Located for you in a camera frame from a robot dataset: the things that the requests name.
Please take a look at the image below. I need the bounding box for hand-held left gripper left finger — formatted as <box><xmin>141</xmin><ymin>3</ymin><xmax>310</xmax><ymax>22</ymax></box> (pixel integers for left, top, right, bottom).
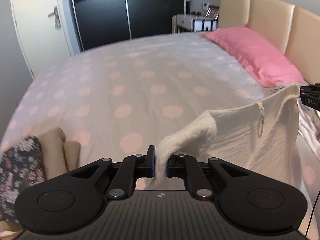
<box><xmin>67</xmin><ymin>145</ymin><xmax>157</xmax><ymax>201</ymax></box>

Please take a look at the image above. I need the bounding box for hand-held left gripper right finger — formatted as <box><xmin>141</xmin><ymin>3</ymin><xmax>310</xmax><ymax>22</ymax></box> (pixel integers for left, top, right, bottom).
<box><xmin>165</xmin><ymin>154</ymin><xmax>250</xmax><ymax>201</ymax></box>

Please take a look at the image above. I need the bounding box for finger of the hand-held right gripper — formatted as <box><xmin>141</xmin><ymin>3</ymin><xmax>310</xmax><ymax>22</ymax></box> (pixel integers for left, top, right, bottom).
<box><xmin>299</xmin><ymin>83</ymin><xmax>320</xmax><ymax>94</ymax></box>

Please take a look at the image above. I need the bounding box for white textured muslin garment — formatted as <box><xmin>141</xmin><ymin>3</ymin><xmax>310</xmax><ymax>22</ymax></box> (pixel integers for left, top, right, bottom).
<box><xmin>145</xmin><ymin>84</ymin><xmax>300</xmax><ymax>193</ymax></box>

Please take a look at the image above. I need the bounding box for pile of unfolded clothes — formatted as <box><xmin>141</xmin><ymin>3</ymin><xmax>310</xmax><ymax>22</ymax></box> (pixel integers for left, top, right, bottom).
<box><xmin>297</xmin><ymin>97</ymin><xmax>320</xmax><ymax>205</ymax></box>

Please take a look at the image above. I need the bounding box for pink pillow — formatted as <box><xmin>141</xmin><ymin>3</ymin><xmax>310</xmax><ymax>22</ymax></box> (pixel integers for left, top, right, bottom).
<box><xmin>200</xmin><ymin>24</ymin><xmax>305</xmax><ymax>88</ymax></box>

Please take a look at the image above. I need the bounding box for beige padded headboard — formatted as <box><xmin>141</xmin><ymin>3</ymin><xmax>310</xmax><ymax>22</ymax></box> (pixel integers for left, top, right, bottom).
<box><xmin>217</xmin><ymin>0</ymin><xmax>320</xmax><ymax>85</ymax></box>

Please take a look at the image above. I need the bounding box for polka dot bed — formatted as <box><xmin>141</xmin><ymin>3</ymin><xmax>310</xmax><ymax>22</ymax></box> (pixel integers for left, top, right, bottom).
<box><xmin>0</xmin><ymin>25</ymin><xmax>320</xmax><ymax>230</ymax></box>

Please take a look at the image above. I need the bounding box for beige folded garment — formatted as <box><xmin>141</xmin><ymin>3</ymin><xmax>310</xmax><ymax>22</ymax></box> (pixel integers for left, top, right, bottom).
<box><xmin>39</xmin><ymin>127</ymin><xmax>81</xmax><ymax>180</ymax></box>

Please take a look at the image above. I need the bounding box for dark floral cloth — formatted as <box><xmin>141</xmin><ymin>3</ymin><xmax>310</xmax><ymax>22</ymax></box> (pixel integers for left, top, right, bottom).
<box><xmin>0</xmin><ymin>135</ymin><xmax>47</xmax><ymax>223</ymax></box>

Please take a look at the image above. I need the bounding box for white nightstand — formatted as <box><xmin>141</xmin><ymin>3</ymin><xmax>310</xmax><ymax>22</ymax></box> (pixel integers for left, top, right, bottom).
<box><xmin>172</xmin><ymin>14</ymin><xmax>219</xmax><ymax>34</ymax></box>

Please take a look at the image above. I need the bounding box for black sliding wardrobe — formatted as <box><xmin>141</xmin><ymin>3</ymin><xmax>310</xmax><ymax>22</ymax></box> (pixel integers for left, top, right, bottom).
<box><xmin>67</xmin><ymin>0</ymin><xmax>187</xmax><ymax>52</ymax></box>

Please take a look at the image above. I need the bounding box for white door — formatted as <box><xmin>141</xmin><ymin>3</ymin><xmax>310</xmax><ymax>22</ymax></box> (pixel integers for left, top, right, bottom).
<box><xmin>9</xmin><ymin>0</ymin><xmax>75</xmax><ymax>80</ymax></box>

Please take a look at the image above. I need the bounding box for small photo frame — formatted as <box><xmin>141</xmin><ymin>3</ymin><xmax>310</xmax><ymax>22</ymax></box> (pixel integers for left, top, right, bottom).
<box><xmin>206</xmin><ymin>6</ymin><xmax>220</xmax><ymax>20</ymax></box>

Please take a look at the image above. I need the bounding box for metal door handle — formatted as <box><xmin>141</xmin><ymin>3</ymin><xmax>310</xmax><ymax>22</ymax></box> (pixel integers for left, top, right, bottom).
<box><xmin>47</xmin><ymin>7</ymin><xmax>61</xmax><ymax>29</ymax></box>

